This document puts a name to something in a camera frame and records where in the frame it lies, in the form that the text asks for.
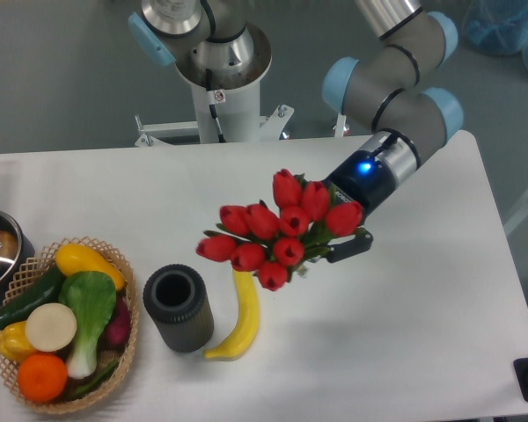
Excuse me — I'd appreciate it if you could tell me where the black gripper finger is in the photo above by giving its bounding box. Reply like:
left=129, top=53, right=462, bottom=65
left=326, top=228, right=373, bottom=264

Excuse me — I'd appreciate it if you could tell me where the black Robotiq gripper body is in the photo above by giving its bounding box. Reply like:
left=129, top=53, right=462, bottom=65
left=323, top=150, right=395, bottom=220

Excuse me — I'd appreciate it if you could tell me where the red tulip bouquet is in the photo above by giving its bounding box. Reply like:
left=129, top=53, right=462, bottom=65
left=196, top=169, right=363, bottom=291

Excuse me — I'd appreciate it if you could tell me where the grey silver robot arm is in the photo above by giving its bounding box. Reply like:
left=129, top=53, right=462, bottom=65
left=128, top=1, right=464, bottom=215

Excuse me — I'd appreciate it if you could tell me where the dark grey ribbed vase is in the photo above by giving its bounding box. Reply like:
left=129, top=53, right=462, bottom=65
left=143, top=264, right=214, bottom=353

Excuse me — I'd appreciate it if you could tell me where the yellow toy banana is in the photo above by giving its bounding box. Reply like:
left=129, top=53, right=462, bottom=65
left=202, top=270, right=260, bottom=360

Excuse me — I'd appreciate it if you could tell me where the blue plastic bag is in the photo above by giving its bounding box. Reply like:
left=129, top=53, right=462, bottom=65
left=462, top=1, right=528, bottom=71

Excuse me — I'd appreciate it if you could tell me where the purple toy sweet potato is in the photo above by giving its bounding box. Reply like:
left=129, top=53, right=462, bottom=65
left=104, top=296, right=131, bottom=347

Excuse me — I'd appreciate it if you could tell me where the green toy bok choy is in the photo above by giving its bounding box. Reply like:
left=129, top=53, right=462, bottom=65
left=59, top=271, right=116, bottom=380

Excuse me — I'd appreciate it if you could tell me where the yellow toy squash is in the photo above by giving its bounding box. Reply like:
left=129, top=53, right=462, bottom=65
left=55, top=243, right=126, bottom=292

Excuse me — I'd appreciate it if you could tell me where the green toy bean pod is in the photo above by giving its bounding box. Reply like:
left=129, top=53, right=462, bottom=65
left=65, top=360, right=119, bottom=402

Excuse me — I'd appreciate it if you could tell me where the woven wicker basket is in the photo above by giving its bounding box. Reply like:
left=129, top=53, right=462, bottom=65
left=0, top=236, right=139, bottom=415

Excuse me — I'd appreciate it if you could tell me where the green toy cucumber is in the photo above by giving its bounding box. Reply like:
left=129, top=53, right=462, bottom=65
left=0, top=265, right=65, bottom=331

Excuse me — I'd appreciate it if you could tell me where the white round toy slice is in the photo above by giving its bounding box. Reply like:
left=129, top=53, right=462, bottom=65
left=25, top=302, right=77, bottom=353

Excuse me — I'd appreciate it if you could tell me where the orange toy tangerine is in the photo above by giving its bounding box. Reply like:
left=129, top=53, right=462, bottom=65
left=18, top=353, right=68, bottom=403

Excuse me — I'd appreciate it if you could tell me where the yellow toy bell pepper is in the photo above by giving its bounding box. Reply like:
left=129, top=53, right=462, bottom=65
left=0, top=321, right=37, bottom=363

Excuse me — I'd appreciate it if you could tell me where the white frame at right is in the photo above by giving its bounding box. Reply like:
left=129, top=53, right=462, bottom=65
left=503, top=187, right=528, bottom=236

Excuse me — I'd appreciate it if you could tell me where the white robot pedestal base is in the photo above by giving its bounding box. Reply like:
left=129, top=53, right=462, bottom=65
left=128, top=14, right=294, bottom=147

